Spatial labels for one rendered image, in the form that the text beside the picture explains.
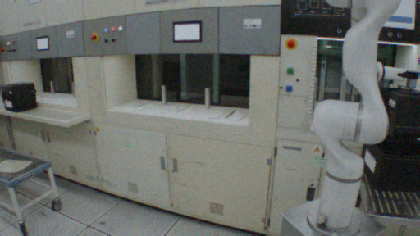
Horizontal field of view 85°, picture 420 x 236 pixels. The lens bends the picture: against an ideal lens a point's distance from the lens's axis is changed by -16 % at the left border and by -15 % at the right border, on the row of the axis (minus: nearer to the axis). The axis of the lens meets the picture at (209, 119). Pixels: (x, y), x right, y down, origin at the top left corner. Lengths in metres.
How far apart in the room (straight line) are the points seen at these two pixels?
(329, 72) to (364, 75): 1.64
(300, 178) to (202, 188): 0.69
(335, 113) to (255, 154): 0.96
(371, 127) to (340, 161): 0.14
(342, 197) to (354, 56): 0.43
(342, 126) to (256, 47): 0.88
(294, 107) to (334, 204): 0.79
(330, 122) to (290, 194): 1.03
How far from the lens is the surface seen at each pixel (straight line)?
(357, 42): 0.82
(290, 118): 1.60
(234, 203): 1.92
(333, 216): 0.95
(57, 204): 2.57
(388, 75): 1.24
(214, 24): 1.64
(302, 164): 1.69
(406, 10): 1.62
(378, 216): 1.13
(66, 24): 2.46
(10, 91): 2.87
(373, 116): 0.82
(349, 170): 0.87
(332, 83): 2.46
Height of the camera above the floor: 1.35
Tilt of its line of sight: 16 degrees down
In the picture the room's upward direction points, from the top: straight up
